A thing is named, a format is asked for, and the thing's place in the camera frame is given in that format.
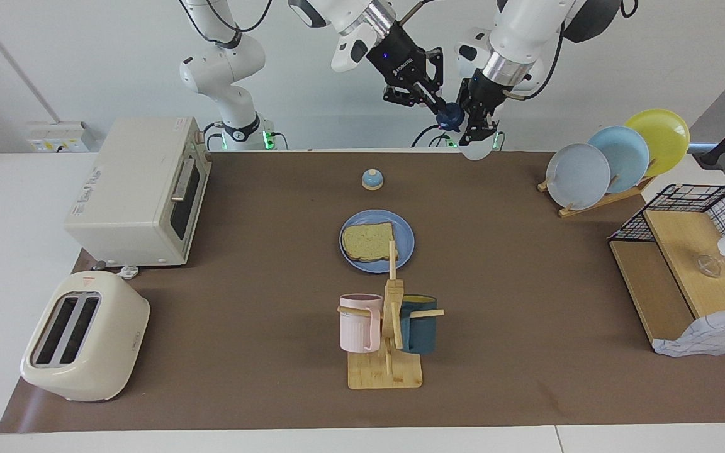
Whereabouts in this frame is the yellow plate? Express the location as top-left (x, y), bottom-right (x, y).
top-left (624, 108), bottom-right (691, 179)

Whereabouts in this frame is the cream two-slot toaster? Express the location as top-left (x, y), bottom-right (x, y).
top-left (20, 271), bottom-right (150, 403)

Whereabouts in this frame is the white checked cloth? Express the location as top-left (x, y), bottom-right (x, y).
top-left (652, 307), bottom-right (725, 359)

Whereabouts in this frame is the toasted bread slice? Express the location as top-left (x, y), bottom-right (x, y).
top-left (342, 221), bottom-right (396, 263)

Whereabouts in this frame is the wooden mug tree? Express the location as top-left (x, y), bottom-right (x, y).
top-left (337, 239), bottom-right (446, 391)

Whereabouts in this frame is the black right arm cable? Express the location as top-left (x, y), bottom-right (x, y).
top-left (400, 0), bottom-right (431, 26)

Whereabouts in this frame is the grey-blue plate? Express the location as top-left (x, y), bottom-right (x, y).
top-left (546, 143), bottom-right (611, 211)

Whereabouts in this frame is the blue round plate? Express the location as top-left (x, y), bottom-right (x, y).
top-left (339, 209), bottom-right (415, 274)

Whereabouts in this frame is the brown table mat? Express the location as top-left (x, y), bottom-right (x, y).
top-left (0, 150), bottom-right (725, 435)

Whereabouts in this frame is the translucent blue-capped squeeze bottle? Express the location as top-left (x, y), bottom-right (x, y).
top-left (436, 103), bottom-right (500, 161)

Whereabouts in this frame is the dark teal mug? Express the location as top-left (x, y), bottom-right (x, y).
top-left (399, 294), bottom-right (439, 354)

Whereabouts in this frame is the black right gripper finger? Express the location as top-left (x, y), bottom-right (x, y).
top-left (383, 87), bottom-right (446, 114)
top-left (424, 47), bottom-right (448, 108)

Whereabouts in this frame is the wooden shelf with wire basket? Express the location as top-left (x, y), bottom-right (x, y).
top-left (608, 184), bottom-right (725, 353)

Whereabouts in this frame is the clear glass item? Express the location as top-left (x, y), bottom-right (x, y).
top-left (693, 253), bottom-right (725, 279)

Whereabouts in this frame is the pink ribbed mug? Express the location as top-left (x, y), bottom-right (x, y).
top-left (339, 293), bottom-right (383, 354)

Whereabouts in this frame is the light blue plate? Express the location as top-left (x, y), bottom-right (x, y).
top-left (589, 126), bottom-right (651, 194)

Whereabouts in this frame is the wooden plate rack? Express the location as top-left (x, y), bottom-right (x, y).
top-left (537, 175), bottom-right (656, 219)

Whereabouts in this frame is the white toaster oven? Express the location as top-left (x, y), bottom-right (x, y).
top-left (64, 116), bottom-right (213, 268)

